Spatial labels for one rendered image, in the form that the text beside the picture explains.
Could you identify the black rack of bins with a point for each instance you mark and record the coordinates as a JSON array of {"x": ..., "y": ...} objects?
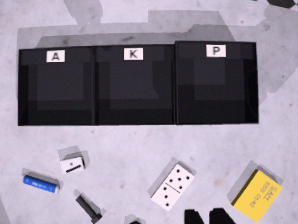
[{"x": 217, "y": 84}]

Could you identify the dark grey bolt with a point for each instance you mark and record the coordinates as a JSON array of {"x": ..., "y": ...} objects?
[{"x": 95, "y": 217}]

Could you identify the white domino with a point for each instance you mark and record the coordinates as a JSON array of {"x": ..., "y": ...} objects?
[{"x": 172, "y": 187}]

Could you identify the blue battery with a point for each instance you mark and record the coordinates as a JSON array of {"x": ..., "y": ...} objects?
[{"x": 45, "y": 185}]

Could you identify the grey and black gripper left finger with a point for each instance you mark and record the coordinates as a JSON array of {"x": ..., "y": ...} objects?
[{"x": 192, "y": 217}]

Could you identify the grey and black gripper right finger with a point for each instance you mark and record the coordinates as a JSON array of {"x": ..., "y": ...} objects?
[{"x": 220, "y": 216}]

